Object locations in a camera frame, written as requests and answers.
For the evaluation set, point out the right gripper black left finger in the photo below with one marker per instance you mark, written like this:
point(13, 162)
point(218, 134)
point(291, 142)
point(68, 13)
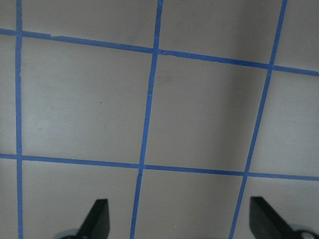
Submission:
point(97, 223)

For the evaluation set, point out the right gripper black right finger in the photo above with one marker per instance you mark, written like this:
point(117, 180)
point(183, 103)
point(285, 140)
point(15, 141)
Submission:
point(266, 223)

